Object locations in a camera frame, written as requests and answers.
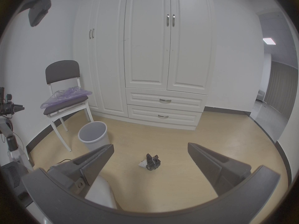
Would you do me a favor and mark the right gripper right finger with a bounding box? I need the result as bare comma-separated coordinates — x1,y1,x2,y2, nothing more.
187,142,252,197

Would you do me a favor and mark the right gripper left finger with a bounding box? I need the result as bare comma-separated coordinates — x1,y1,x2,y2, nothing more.
50,144,114,195

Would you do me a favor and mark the purple plastic bag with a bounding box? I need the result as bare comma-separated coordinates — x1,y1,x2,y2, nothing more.
40,86,93,109

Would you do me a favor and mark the black plastic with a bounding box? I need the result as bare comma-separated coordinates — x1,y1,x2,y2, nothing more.
145,153,161,171

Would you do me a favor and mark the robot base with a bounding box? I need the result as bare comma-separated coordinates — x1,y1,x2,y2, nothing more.
0,146,118,210

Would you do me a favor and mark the white trash bin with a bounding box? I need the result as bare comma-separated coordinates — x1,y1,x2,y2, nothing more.
78,121,110,152

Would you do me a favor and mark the white chair dark grey seat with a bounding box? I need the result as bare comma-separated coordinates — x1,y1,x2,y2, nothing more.
43,60,94,152

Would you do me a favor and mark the white wardrobe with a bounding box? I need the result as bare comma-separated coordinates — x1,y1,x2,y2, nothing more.
73,0,215,131

